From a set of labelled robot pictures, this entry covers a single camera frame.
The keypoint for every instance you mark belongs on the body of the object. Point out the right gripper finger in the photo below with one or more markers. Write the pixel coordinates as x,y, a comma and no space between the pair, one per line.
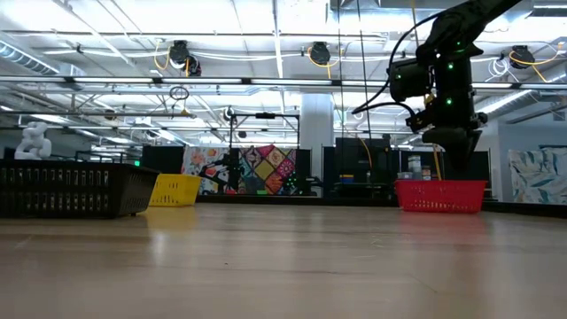
452,146
470,146

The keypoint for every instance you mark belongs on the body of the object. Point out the black background robot arm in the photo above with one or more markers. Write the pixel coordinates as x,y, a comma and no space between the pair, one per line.
221,170

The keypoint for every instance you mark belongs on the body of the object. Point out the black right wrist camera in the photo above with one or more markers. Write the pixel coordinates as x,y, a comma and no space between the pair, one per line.
409,80

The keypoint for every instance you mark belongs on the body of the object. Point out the grey ceiling duct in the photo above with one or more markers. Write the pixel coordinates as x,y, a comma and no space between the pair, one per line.
505,99
17,53

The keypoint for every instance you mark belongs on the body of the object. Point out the black plastic basket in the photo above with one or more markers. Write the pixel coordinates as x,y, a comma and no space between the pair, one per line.
124,190

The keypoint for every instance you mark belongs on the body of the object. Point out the black partition panel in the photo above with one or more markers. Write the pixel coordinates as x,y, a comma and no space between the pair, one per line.
354,159
483,166

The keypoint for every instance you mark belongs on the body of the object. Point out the stacked storage containers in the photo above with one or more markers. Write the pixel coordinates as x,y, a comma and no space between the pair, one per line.
415,166

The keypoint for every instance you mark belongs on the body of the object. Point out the white square pillar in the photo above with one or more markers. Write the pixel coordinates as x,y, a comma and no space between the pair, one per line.
316,133

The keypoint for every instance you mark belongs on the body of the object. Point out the colourful patchwork quilt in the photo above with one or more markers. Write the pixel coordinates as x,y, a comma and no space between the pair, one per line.
266,170

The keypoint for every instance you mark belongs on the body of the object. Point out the blue storage box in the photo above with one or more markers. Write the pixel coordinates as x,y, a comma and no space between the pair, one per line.
347,178

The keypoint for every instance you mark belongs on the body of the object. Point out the leaf print cloth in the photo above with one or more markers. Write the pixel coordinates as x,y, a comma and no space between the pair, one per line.
538,177

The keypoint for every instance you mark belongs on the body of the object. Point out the white robot figure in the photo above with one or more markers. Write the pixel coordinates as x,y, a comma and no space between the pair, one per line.
33,144

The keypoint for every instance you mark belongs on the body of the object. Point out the long ceiling light strip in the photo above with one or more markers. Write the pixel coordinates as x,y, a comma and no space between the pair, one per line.
199,80

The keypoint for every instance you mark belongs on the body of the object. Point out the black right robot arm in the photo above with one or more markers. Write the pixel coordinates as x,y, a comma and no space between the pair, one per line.
465,22

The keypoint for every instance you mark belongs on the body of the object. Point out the black monitor panel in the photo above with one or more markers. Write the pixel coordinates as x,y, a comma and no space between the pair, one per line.
162,158

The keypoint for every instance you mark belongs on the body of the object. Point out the floral print cloth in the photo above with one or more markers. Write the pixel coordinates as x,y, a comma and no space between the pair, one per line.
195,161

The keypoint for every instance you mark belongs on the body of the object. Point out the black background rig frame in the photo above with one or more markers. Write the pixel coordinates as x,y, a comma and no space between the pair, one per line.
265,115

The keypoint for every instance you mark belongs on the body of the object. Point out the red plastic basket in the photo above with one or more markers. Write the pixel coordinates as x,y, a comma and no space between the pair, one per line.
440,197

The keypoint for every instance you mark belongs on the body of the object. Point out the yellow plastic basket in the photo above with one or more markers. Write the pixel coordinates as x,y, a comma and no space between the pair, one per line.
175,190

